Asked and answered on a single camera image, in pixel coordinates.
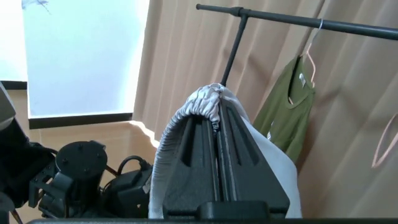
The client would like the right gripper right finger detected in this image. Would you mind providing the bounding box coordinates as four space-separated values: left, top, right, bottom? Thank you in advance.
217 98 290 218

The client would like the black clothes rack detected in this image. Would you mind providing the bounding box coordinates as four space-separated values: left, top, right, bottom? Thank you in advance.
195 3 398 87

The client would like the black cable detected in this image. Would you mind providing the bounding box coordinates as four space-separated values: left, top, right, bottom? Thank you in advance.
116 154 150 177

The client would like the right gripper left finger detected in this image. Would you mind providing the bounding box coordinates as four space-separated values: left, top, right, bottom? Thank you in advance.
162 113 222 218

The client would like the green printed sleeveless shirt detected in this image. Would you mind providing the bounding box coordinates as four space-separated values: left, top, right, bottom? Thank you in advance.
252 55 317 164

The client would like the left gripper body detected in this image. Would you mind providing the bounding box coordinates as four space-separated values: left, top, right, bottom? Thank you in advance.
77 174 154 218

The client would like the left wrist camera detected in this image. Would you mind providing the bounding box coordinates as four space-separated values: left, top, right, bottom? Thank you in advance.
105 167 150 203

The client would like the pale grey garment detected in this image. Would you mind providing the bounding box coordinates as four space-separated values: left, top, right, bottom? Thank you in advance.
148 82 303 219

